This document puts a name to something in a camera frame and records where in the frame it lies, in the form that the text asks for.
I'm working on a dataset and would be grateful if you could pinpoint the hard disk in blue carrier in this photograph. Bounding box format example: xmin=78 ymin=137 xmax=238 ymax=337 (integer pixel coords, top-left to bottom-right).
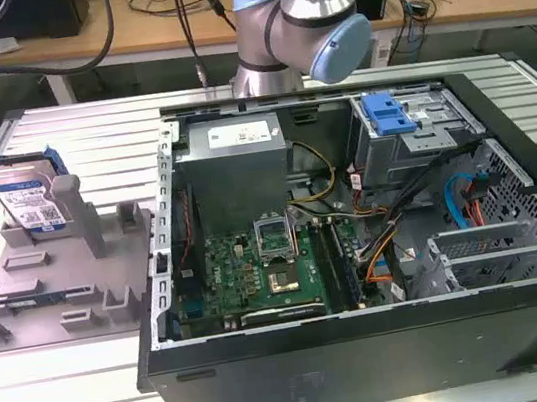
xmin=0 ymin=142 xmax=77 ymax=247

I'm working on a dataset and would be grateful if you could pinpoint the grey metal disk bay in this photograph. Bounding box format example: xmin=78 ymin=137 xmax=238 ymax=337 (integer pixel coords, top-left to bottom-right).
xmin=341 ymin=77 xmax=493 ymax=195

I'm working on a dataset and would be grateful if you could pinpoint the grey parts rack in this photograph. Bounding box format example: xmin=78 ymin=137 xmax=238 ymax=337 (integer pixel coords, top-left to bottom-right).
xmin=0 ymin=161 xmax=173 ymax=353

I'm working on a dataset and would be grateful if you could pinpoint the RAM stick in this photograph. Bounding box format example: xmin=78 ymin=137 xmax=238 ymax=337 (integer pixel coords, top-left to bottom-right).
xmin=3 ymin=290 xmax=70 ymax=309

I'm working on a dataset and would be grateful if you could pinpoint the wooden desk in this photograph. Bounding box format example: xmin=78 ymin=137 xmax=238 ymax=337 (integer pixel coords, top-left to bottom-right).
xmin=0 ymin=0 xmax=537 ymax=99

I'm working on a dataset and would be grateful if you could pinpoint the grey power supply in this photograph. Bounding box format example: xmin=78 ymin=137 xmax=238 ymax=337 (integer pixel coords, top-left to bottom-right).
xmin=170 ymin=109 xmax=304 ymax=238

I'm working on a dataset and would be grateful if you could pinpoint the green motherboard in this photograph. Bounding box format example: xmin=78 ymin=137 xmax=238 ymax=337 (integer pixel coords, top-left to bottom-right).
xmin=167 ymin=218 xmax=332 ymax=339

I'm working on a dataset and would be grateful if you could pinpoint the metal socket cover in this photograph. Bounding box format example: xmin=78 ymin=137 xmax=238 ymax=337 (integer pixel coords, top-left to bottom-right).
xmin=249 ymin=207 xmax=295 ymax=267

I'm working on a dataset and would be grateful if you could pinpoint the CPU socket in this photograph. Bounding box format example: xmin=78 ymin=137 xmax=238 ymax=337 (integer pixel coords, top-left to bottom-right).
xmin=264 ymin=264 xmax=304 ymax=299

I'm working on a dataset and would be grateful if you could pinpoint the black graphics card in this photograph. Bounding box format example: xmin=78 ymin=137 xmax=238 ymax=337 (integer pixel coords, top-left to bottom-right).
xmin=238 ymin=300 xmax=328 ymax=329

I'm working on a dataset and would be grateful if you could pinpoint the black RAM slot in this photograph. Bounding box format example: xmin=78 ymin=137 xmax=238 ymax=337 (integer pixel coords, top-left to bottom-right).
xmin=308 ymin=218 xmax=349 ymax=313
xmin=327 ymin=218 xmax=367 ymax=308

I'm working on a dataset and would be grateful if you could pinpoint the blue plastic bay latch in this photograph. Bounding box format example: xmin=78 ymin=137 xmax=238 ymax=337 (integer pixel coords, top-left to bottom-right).
xmin=360 ymin=86 xmax=420 ymax=141

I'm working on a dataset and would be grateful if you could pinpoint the black PC case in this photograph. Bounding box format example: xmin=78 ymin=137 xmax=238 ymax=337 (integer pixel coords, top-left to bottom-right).
xmin=97 ymin=50 xmax=537 ymax=402

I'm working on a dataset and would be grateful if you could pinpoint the silver expansion slot cover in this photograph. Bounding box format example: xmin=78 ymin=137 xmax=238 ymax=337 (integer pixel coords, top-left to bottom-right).
xmin=424 ymin=218 xmax=534 ymax=253
xmin=437 ymin=241 xmax=537 ymax=272

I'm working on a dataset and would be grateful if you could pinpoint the thick grey cable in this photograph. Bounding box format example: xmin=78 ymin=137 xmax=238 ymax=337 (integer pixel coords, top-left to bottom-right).
xmin=0 ymin=0 xmax=122 ymax=85

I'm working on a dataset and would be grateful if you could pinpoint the thin black hanging cable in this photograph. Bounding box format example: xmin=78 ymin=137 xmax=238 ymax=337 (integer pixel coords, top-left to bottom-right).
xmin=173 ymin=0 xmax=210 ymax=89

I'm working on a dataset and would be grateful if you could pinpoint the locking lever wire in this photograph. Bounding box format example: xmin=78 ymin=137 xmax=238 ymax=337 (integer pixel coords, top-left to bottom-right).
xmin=284 ymin=204 xmax=304 ymax=260

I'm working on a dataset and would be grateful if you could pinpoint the yellow black wire bundle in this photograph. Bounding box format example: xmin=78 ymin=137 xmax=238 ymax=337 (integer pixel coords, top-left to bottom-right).
xmin=278 ymin=134 xmax=341 ymax=206

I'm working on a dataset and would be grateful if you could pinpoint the orange yellow wire bundle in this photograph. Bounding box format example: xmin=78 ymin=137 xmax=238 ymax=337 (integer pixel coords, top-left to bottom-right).
xmin=353 ymin=235 xmax=404 ymax=290

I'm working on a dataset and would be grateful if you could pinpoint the black sleeved wire bundle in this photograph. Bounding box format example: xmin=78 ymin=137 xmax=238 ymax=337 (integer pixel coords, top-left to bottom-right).
xmin=373 ymin=137 xmax=497 ymax=233

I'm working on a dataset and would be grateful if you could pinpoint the blue data wire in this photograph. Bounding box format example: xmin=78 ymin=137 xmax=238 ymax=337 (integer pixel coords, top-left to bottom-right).
xmin=440 ymin=167 xmax=499 ymax=233

